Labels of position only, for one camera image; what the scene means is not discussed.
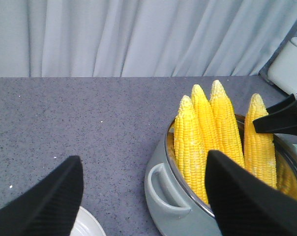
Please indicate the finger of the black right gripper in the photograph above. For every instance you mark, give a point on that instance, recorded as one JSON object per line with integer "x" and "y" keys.
{"x": 285, "y": 107}
{"x": 281, "y": 122}

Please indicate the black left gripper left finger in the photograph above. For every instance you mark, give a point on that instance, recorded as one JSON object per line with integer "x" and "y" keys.
{"x": 50, "y": 207}

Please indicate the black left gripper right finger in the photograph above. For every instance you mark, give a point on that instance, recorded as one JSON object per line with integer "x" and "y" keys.
{"x": 243, "y": 205}

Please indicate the yellow corn cob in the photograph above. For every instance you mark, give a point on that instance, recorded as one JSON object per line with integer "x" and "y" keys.
{"x": 189, "y": 148}
{"x": 259, "y": 149}
{"x": 226, "y": 123}
{"x": 205, "y": 117}

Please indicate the white appliance at table edge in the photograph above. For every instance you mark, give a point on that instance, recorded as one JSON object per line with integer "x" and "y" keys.
{"x": 281, "y": 69}

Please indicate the beige round plate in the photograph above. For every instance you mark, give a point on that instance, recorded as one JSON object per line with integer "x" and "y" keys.
{"x": 86, "y": 225}

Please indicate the grey-green electric cooking pot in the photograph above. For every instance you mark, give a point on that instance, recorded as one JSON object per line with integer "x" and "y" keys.
{"x": 174, "y": 207}

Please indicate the grey pleated curtain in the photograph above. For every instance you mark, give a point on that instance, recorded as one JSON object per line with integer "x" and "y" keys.
{"x": 140, "y": 38}

